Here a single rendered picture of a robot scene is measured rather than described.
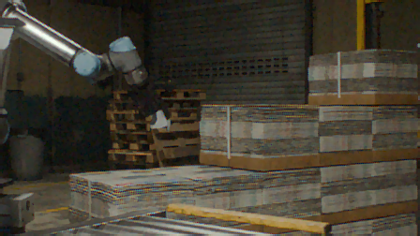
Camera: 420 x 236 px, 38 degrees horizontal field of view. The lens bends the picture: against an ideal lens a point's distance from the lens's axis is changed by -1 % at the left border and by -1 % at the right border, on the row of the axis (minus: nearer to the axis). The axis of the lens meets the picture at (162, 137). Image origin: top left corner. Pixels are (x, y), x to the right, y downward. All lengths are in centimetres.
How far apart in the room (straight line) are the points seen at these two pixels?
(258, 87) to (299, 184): 758
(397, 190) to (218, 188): 93
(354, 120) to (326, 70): 35
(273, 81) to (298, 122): 743
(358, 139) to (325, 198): 28
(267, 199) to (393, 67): 84
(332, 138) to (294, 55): 716
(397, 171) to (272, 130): 72
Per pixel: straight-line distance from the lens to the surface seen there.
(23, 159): 899
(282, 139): 221
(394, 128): 266
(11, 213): 200
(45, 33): 198
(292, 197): 227
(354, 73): 264
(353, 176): 250
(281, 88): 960
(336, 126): 241
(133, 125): 857
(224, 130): 231
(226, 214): 142
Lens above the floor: 107
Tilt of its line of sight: 3 degrees down
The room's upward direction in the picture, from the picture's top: straight up
